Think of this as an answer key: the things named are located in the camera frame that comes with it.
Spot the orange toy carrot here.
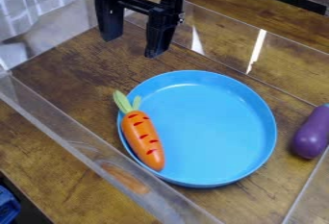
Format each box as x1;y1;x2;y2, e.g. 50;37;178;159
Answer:
114;90;165;171

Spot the blue round tray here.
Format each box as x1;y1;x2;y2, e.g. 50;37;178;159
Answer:
125;70;279;188

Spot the purple toy eggplant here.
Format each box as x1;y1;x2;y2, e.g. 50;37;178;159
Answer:
292;103;329;159

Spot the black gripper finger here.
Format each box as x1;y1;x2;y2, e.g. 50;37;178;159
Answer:
145;7;184;59
95;0;125;41

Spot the blue plastic crate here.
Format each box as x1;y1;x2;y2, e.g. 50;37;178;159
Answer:
0;186;21;224

